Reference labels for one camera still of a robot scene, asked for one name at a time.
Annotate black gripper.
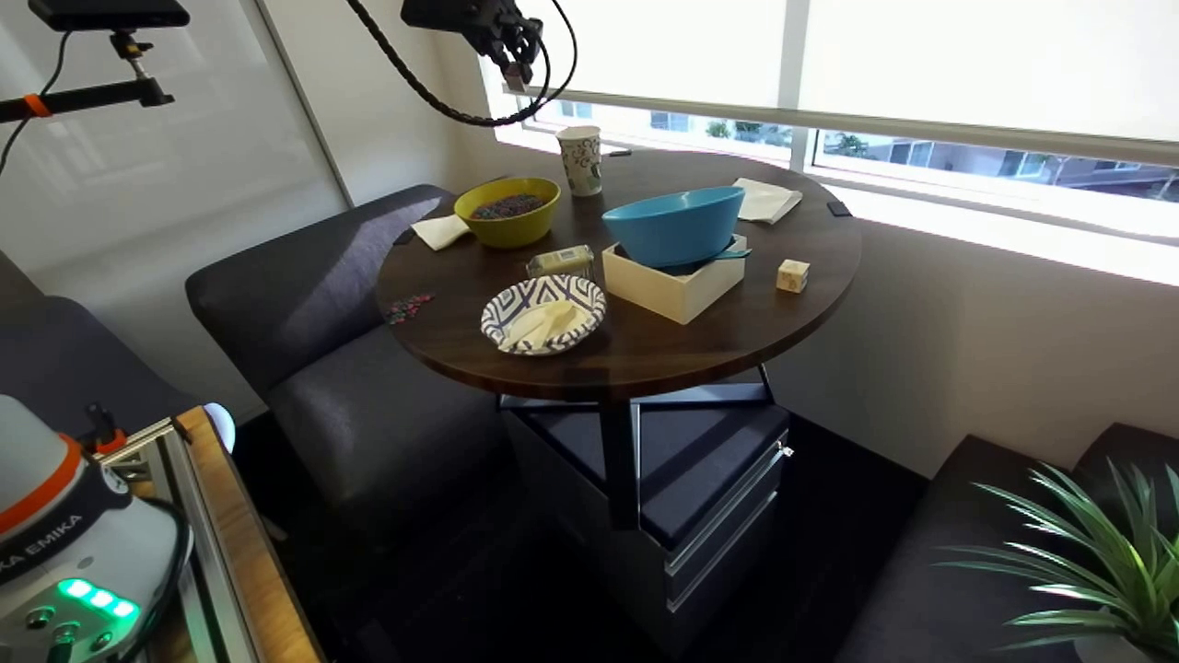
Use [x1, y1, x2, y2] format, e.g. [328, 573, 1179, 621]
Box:
[396, 0, 550, 88]

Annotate patterned paper cup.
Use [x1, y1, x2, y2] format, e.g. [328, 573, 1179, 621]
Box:
[555, 122, 609, 203]

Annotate small wooden dice cube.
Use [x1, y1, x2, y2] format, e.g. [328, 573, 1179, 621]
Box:
[772, 252, 813, 298]

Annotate colourful beads heap in bowl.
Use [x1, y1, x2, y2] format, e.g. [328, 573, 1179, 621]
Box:
[471, 186, 554, 225]

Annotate yellow plastic bowl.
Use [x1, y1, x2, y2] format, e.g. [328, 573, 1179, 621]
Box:
[448, 174, 568, 252]

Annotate flat white paper napkin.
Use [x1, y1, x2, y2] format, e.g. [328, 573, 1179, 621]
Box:
[409, 208, 474, 252]

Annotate oblong pale wooden block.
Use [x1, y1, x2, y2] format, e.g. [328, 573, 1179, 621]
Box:
[527, 238, 599, 279]

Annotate blue plastic bowl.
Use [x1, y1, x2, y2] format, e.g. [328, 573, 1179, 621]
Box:
[597, 182, 749, 277]

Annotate small white patterned bowl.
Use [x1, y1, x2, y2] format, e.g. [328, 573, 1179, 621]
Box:
[474, 271, 613, 360]

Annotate pale wooden stick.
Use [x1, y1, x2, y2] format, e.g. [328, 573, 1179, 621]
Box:
[527, 298, 586, 342]
[501, 306, 563, 353]

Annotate white cardboard box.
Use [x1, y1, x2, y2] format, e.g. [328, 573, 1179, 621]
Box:
[597, 235, 750, 330]

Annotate folded white cloth napkin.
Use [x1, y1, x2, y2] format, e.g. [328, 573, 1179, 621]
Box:
[729, 174, 810, 227]

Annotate dark grey sofa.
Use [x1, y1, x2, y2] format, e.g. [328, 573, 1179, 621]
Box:
[179, 181, 527, 563]

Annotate white roller window blind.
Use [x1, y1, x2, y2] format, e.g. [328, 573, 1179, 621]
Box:
[536, 0, 1179, 169]

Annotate black table leg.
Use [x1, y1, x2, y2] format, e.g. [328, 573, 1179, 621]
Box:
[597, 385, 647, 532]

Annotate blue grey drawer cabinet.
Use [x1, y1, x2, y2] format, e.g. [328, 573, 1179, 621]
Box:
[497, 373, 798, 656]

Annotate wooden cart board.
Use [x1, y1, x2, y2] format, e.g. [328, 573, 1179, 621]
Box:
[170, 406, 324, 663]

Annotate dark seat cushion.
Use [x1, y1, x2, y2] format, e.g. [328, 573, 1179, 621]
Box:
[832, 418, 1179, 663]

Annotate green potted plant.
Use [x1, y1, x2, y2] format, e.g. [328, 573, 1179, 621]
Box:
[939, 455, 1179, 663]

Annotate black stereo camera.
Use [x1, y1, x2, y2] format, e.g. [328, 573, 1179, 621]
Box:
[27, 0, 195, 37]

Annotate black camera stand orange clamps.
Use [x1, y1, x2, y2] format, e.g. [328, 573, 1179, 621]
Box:
[0, 24, 178, 128]

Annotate aluminium profile base frame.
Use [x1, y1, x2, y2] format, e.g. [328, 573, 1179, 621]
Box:
[98, 424, 272, 663]

